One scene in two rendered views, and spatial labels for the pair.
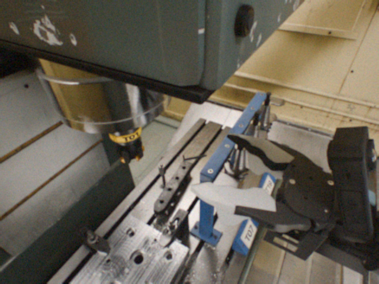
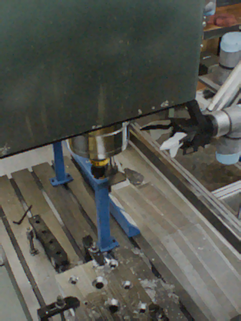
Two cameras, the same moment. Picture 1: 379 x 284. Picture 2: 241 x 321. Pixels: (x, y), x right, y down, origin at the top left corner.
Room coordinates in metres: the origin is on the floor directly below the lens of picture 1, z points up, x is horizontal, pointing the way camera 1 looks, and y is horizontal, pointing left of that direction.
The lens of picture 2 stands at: (-0.23, 0.84, 2.12)
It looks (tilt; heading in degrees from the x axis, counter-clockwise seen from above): 37 degrees down; 302
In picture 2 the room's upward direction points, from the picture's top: 1 degrees counter-clockwise
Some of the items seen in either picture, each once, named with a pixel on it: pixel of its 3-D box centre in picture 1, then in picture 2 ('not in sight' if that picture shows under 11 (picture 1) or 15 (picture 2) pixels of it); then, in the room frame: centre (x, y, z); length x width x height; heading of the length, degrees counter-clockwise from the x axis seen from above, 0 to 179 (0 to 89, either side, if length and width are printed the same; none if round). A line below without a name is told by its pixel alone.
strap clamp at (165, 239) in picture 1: (174, 230); (94, 254); (0.36, 0.06, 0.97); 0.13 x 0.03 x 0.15; 149
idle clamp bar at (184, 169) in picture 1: (174, 188); (49, 242); (0.56, 0.07, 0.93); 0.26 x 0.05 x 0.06; 154
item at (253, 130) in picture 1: (253, 132); not in sight; (0.50, -0.18, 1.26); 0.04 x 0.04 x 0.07
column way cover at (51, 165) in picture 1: (38, 159); not in sight; (0.52, 0.48, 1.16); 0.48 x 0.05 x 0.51; 149
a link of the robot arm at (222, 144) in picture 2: not in sight; (226, 142); (0.07, -0.29, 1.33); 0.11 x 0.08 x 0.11; 147
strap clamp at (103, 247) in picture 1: (95, 242); (59, 311); (0.33, 0.30, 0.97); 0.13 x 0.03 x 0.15; 59
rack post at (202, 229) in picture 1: (206, 210); (103, 218); (0.39, -0.05, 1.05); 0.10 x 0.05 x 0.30; 59
